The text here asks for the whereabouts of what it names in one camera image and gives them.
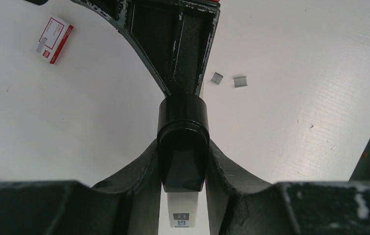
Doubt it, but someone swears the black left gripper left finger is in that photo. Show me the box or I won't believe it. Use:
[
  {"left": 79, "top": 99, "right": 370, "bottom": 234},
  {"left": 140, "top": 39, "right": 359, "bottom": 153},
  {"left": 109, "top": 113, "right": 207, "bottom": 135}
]
[{"left": 0, "top": 141, "right": 162, "bottom": 235}]

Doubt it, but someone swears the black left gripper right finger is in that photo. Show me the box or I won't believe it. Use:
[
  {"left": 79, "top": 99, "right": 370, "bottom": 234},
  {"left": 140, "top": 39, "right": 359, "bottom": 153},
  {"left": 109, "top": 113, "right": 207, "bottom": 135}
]
[{"left": 206, "top": 142, "right": 370, "bottom": 235}]

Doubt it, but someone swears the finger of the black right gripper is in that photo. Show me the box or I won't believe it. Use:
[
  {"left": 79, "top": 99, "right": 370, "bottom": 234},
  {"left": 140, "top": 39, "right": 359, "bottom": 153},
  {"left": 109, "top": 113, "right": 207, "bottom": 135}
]
[{"left": 77, "top": 0, "right": 220, "bottom": 96}]

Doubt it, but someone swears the black and grey large stapler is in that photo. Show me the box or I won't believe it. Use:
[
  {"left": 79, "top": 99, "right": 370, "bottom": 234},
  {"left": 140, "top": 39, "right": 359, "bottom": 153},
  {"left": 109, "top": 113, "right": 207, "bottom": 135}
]
[{"left": 157, "top": 93, "right": 210, "bottom": 228}]

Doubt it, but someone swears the red white staple box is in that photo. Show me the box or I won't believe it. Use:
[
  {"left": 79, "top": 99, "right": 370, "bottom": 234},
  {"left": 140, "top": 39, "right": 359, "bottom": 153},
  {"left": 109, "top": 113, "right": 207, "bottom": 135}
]
[{"left": 30, "top": 14, "right": 74, "bottom": 64}]

